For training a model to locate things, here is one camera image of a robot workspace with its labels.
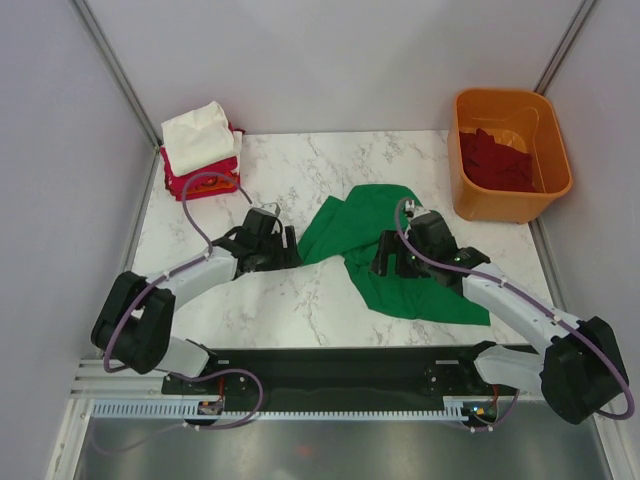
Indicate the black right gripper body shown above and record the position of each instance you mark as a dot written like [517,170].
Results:
[419,259]

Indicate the pink folded t-shirt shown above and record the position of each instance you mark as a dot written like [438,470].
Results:
[175,184]

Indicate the left aluminium frame post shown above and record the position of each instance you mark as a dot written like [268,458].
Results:
[110,59]

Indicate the orange folded t-shirt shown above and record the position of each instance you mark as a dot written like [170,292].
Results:
[213,186]

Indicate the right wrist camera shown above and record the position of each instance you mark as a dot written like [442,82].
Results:
[409,208]

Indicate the right aluminium frame post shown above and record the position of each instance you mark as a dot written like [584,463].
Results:
[568,40]

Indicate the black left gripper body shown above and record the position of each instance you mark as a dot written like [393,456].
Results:
[270,252]

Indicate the slotted cable duct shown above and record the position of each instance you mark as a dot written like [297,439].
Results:
[196,410]

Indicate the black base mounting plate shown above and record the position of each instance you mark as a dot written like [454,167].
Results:
[408,376]

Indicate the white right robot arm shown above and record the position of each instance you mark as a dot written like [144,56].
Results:
[574,364]

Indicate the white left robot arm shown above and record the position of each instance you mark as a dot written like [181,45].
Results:
[134,327]

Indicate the orange plastic tub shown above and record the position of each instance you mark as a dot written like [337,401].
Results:
[523,120]

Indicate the dark red t-shirt in tub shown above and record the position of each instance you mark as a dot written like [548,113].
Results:
[495,166]

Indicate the white folded t-shirt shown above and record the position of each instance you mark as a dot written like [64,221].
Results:
[198,138]

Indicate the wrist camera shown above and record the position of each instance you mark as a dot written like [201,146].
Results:
[409,208]
[272,208]

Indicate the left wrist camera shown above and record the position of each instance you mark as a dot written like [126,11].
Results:
[272,208]

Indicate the aluminium frame post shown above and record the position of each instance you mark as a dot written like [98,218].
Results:
[568,40]
[110,59]

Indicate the aluminium front rail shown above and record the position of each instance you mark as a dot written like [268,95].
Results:
[93,382]

